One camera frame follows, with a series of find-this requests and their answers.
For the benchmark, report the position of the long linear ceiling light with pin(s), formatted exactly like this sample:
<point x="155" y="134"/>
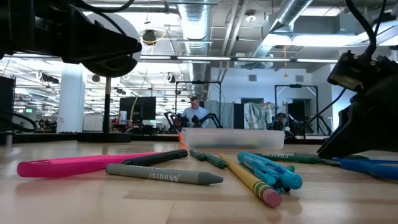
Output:
<point x="202" y="58"/>

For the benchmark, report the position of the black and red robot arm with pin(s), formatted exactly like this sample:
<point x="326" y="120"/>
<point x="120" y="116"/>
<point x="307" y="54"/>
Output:
<point x="175" y="122"/>

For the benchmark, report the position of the blue mechanical pencil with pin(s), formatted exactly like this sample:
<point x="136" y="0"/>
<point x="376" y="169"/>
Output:
<point x="267" y="171"/>

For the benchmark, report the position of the green crayon Crayons print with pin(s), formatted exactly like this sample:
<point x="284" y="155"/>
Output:
<point x="289" y="158"/>

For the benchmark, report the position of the white canister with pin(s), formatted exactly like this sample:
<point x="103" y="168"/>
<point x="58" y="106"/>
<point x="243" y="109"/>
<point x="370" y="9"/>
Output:
<point x="123" y="117"/>

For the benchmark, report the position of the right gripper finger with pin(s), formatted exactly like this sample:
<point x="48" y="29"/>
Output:
<point x="367" y="124"/>

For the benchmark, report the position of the black click pen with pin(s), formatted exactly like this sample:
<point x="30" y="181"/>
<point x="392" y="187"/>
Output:
<point x="155" y="157"/>

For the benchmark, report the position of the black cabinet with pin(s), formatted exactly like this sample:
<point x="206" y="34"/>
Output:
<point x="7" y="102"/>

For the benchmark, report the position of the pink pen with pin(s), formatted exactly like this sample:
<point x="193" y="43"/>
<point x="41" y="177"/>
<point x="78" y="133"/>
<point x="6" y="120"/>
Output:
<point x="62" y="166"/>

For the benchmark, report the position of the black robot station frame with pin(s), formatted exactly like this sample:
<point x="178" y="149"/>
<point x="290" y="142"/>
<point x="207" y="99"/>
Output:
<point x="295" y="85"/>
<point x="199" y="82"/>

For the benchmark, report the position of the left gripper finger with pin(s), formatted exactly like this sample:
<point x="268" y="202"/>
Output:
<point x="99" y="37"/>
<point x="118" y="57"/>

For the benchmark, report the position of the white globe lamp black stand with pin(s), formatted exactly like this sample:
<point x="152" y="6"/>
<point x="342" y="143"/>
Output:
<point x="107" y="105"/>

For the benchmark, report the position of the black background robot arm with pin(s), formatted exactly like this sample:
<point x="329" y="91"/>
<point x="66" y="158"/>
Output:
<point x="199" y="120"/>

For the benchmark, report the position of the yellow pencil pink eraser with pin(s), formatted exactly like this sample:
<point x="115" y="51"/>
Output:
<point x="245" y="177"/>

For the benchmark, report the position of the person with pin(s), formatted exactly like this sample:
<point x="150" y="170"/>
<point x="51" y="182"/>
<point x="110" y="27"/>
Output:
<point x="195" y="115"/>

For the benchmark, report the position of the grey crayon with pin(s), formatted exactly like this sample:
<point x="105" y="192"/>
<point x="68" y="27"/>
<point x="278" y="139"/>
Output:
<point x="161" y="174"/>

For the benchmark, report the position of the silver ribbed air duct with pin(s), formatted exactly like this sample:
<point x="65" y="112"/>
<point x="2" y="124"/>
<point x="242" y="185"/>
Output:
<point x="196" y="28"/>

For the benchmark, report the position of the clear supply box orange lid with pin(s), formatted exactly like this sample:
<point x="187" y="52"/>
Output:
<point x="233" y="138"/>

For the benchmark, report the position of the grey patterned curtain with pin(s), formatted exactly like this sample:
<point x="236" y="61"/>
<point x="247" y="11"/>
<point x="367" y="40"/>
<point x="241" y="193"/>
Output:
<point x="259" y="115"/>

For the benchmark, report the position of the dark green crayon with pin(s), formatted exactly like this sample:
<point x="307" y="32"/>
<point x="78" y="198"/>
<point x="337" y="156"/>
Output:
<point x="214" y="160"/>

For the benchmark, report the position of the silver smooth air duct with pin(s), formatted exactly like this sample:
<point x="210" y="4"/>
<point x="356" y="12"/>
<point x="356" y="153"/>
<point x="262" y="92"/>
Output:
<point x="289" y="11"/>

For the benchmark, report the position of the black computer monitor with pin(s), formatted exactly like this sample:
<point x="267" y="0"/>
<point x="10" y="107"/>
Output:
<point x="138" y="109"/>

